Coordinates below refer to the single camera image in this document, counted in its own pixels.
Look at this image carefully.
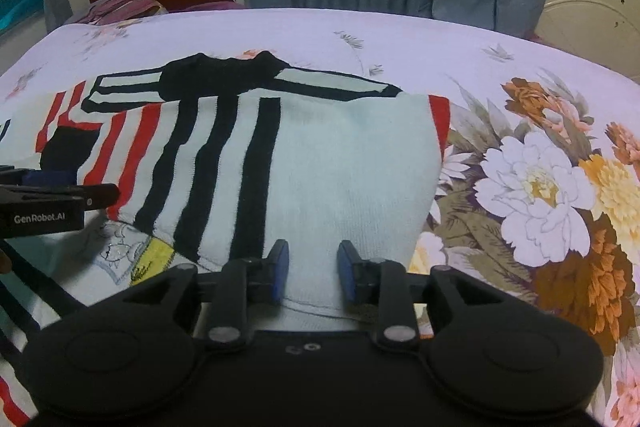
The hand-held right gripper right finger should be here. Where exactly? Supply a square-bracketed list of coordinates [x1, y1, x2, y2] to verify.
[337, 239, 501, 352]

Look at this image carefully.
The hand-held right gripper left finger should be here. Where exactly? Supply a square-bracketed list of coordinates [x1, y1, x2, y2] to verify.
[145, 239, 291, 353]

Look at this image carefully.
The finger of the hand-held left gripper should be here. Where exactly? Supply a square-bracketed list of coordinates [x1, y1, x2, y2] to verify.
[0, 165, 76, 186]
[0, 184, 121, 210]

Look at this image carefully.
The red black striped white shirt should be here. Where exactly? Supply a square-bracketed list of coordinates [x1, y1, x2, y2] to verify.
[0, 51, 452, 425]

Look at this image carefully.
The white cartoon print cloth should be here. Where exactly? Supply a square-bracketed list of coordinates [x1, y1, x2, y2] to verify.
[92, 219, 173, 289]

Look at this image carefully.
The purple striped cloth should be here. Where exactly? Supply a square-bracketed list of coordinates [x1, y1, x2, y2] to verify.
[74, 0, 170, 26]

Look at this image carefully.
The purple pillow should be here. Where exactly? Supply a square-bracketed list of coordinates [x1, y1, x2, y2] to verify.
[182, 0, 247, 12]

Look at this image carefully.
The floral bedsheet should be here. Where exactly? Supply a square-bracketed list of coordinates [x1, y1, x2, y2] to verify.
[0, 8, 640, 427]

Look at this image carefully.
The cream metal bed frame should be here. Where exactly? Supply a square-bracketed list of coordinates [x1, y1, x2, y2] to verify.
[536, 0, 640, 84]

